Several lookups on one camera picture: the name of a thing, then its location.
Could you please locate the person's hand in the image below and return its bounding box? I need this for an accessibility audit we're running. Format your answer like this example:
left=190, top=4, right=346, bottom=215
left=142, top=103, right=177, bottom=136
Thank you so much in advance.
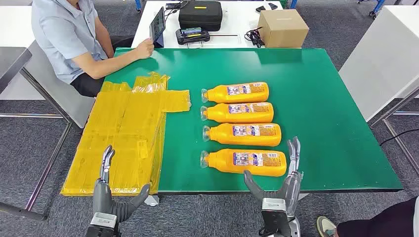
left=134, top=38, right=155, bottom=60

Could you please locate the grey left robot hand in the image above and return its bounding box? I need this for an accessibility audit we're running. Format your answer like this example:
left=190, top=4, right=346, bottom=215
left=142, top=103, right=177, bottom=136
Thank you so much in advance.
left=92, top=145, right=151, bottom=224

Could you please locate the black cable bundle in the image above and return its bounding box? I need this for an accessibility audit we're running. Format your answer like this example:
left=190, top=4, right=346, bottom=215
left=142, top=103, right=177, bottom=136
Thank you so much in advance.
left=244, top=27, right=266, bottom=49

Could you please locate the orange detergent bottle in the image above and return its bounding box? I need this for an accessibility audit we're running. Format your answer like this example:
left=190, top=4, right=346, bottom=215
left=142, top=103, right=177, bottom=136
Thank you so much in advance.
left=202, top=122, right=283, bottom=148
left=200, top=81, right=270, bottom=104
left=200, top=149, right=288, bottom=178
left=200, top=102, right=275, bottom=124

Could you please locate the white table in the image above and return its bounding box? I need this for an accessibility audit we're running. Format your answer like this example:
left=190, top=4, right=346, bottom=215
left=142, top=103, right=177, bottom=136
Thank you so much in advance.
left=130, top=0, right=302, bottom=50
left=338, top=4, right=419, bottom=122
left=0, top=5, right=45, bottom=100

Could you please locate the white bench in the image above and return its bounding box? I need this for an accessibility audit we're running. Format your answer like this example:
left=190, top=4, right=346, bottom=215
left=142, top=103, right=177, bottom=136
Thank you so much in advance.
left=22, top=39, right=95, bottom=129

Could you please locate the yellow taped cardboard mat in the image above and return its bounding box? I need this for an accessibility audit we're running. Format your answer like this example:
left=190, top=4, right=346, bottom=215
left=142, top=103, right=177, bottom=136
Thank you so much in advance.
left=60, top=71, right=192, bottom=197

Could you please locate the person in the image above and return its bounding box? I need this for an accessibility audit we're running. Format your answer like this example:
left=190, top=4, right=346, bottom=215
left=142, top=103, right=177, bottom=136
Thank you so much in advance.
left=31, top=0, right=155, bottom=98
left=316, top=196, right=419, bottom=237

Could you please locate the black floor cable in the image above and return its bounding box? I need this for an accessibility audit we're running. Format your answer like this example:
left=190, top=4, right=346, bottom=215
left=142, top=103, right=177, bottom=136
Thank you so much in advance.
left=379, top=128, right=419, bottom=147

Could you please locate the brown cardboard box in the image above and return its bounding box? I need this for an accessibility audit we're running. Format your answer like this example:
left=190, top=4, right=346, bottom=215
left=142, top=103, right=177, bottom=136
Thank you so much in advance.
left=257, top=8, right=310, bottom=49

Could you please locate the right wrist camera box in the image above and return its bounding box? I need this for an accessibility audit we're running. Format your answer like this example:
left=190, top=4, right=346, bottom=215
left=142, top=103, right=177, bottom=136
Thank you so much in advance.
left=260, top=197, right=292, bottom=237

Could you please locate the black tablet on stand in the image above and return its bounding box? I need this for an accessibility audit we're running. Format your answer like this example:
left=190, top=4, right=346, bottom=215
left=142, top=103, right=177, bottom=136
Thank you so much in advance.
left=149, top=6, right=167, bottom=49

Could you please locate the black carrying case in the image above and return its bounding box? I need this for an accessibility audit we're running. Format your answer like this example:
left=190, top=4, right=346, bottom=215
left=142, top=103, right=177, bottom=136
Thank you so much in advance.
left=178, top=0, right=223, bottom=33

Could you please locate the black handheld controller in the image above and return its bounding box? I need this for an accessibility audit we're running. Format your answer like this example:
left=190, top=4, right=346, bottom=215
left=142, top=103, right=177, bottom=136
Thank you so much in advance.
left=175, top=27, right=211, bottom=45

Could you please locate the black power adapter cable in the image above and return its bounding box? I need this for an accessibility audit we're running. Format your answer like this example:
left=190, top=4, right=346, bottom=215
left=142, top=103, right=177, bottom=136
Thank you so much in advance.
left=165, top=0, right=191, bottom=21

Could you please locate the metal table frame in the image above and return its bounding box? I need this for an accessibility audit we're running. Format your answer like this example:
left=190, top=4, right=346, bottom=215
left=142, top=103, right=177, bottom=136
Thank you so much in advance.
left=0, top=67, right=73, bottom=221
left=368, top=85, right=419, bottom=177

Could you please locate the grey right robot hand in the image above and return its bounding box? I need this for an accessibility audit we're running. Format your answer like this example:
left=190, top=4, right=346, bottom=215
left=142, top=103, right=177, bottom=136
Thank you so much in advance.
left=243, top=136, right=304, bottom=218

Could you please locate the blue wheeled cart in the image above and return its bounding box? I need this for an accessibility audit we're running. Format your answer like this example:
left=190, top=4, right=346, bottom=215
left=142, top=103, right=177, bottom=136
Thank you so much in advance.
left=357, top=0, right=387, bottom=18

